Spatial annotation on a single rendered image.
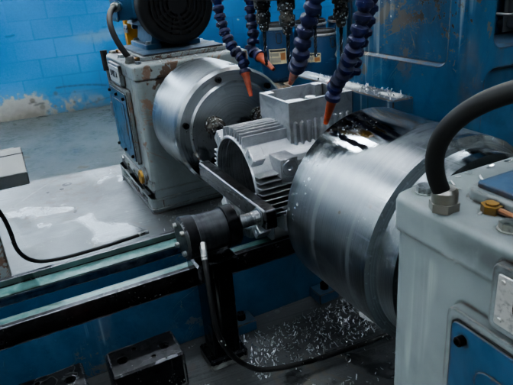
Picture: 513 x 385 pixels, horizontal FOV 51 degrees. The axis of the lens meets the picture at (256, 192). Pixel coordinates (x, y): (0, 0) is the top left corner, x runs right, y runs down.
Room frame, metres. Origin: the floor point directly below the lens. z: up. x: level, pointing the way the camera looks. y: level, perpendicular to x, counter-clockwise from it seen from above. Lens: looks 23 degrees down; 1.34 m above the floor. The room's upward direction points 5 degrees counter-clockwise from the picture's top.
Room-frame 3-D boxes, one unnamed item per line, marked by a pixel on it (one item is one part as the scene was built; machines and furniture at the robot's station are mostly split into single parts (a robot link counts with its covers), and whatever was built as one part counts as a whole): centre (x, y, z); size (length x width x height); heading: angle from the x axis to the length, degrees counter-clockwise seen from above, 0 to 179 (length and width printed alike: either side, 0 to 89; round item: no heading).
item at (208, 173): (0.79, 0.04, 1.01); 0.26 x 0.04 x 0.03; 25
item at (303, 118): (0.88, -0.09, 1.11); 0.12 x 0.11 x 0.07; 115
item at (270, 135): (0.86, -0.06, 1.02); 0.20 x 0.19 x 0.19; 115
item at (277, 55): (5.96, -0.80, 0.37); 1.20 x 0.80 x 0.74; 104
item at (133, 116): (1.40, 0.19, 0.99); 0.35 x 0.31 x 0.37; 25
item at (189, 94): (1.18, 0.09, 1.04); 0.37 x 0.25 x 0.25; 25
